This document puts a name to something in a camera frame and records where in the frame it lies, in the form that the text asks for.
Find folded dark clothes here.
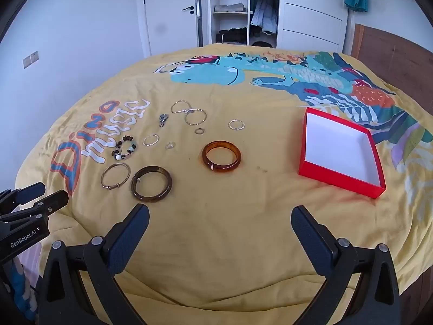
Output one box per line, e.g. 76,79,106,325
216,27,248,44

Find red cardboard box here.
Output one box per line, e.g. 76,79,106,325
298,106,387,199

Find blue patterned cloth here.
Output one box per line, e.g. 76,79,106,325
0,257,39,322

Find folded beige clothes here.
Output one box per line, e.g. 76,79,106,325
214,3,245,14

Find thin metal bangle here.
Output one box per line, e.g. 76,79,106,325
101,162,131,190

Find white wardrobe door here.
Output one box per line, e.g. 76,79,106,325
275,0,350,53

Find dark brown bangle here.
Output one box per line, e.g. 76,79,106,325
130,165,173,203

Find hanging clothes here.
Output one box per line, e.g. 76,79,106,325
250,0,280,36

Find yellow printed blanket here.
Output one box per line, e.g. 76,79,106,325
15,42,433,325

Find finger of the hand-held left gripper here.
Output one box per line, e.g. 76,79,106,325
0,182,46,207
0,190,69,224

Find amber bangle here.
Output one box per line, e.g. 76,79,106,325
202,140,242,173

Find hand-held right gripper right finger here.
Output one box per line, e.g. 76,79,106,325
291,205,401,325

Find beaded stone bracelet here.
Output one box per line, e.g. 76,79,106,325
111,136,137,160

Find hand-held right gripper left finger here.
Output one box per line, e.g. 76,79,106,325
37,204,150,325

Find wall light switch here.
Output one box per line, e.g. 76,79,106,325
22,51,39,69

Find wooden headboard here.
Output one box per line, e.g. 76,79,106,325
350,24,433,95

